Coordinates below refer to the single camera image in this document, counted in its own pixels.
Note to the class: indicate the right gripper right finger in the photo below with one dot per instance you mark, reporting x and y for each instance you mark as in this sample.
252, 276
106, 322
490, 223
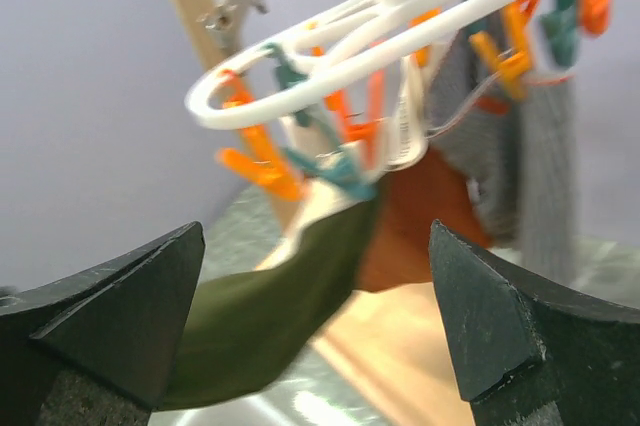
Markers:
528, 351

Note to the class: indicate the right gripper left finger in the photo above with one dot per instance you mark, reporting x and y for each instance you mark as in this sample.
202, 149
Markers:
98, 347

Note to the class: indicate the olive green underwear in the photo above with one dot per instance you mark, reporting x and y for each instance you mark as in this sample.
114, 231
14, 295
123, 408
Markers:
244, 330

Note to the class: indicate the grey striped underwear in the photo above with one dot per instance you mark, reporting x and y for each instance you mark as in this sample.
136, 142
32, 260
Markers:
519, 154

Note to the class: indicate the wooden clip hanger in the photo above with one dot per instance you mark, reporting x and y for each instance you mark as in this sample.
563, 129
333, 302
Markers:
224, 22

